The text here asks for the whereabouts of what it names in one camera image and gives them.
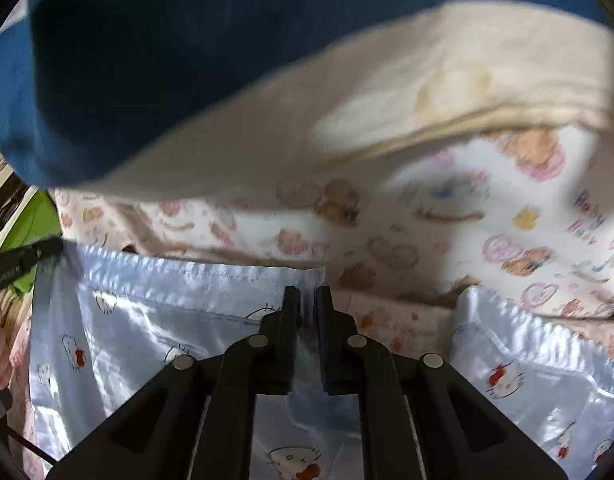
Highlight black cable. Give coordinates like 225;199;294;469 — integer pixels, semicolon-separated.
0;400;55;467

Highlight printed bed sheet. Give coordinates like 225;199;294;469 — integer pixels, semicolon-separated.
7;120;614;480

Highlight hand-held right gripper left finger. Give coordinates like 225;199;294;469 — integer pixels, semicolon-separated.
46;285;304;480

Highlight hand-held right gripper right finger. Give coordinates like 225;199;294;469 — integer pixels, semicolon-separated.
314;285;570;480

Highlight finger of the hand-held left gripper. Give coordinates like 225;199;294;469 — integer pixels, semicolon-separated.
0;237;64;294

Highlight bright green object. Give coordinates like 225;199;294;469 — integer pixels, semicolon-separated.
12;187;62;293

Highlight orange blue cream striped blanket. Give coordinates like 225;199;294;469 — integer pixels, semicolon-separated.
0;0;614;196

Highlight light blue printed pants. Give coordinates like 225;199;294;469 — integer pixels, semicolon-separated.
29;242;614;480

